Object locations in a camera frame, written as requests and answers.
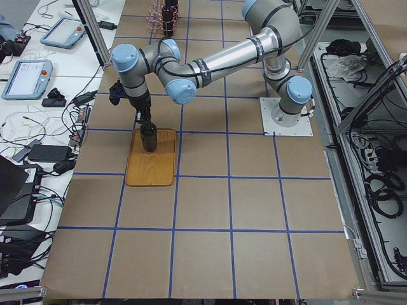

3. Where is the blue teach pendant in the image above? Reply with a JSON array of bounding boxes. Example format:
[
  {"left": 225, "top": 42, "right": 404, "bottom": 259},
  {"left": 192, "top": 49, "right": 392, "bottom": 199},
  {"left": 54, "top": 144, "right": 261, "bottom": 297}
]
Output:
[
  {"left": 40, "top": 17, "right": 85, "bottom": 49},
  {"left": 1, "top": 59, "right": 53, "bottom": 100}
]

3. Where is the black laptop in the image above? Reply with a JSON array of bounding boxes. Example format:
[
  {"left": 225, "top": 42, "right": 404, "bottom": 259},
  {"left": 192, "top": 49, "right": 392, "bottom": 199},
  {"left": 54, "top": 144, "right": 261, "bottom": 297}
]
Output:
[{"left": 1, "top": 156, "right": 43, "bottom": 226}]

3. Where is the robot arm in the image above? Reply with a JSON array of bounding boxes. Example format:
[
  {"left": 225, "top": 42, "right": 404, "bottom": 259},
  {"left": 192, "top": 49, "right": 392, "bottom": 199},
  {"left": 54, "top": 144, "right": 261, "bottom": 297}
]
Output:
[{"left": 109, "top": 1, "right": 313, "bottom": 126}]

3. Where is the copper wire bottle basket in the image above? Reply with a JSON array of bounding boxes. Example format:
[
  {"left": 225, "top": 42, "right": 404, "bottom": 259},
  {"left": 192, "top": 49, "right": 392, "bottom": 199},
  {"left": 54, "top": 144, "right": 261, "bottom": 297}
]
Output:
[{"left": 146, "top": 0, "right": 179, "bottom": 35}]

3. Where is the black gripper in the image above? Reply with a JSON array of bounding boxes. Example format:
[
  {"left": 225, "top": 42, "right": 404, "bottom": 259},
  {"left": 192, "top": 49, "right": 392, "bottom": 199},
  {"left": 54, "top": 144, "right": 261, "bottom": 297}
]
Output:
[{"left": 128, "top": 92, "right": 151, "bottom": 123}]

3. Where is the wooden tray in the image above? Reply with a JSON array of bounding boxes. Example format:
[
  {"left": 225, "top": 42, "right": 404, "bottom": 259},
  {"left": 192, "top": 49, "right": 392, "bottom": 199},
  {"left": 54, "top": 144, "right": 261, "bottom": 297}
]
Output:
[{"left": 125, "top": 128, "right": 176, "bottom": 186}]

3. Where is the dark wine bottle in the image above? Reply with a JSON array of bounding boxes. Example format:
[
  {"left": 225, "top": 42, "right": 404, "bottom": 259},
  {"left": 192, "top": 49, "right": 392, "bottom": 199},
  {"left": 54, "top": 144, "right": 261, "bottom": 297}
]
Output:
[
  {"left": 162, "top": 6, "right": 177, "bottom": 37},
  {"left": 140, "top": 121, "right": 158, "bottom": 153}
]

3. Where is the black power adapter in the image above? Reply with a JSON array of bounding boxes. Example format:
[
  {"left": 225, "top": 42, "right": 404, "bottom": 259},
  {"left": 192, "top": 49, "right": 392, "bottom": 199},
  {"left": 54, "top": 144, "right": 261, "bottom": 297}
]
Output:
[{"left": 98, "top": 20, "right": 118, "bottom": 31}]

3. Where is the aluminium frame post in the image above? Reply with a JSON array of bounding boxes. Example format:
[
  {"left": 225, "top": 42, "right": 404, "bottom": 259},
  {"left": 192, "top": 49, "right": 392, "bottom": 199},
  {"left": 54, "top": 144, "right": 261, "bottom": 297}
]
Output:
[{"left": 72, "top": 0, "right": 110, "bottom": 69}]

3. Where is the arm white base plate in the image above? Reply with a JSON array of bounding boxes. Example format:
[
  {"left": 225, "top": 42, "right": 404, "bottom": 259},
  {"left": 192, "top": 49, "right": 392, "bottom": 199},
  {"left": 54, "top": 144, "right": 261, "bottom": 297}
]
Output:
[{"left": 259, "top": 97, "right": 313, "bottom": 137}]

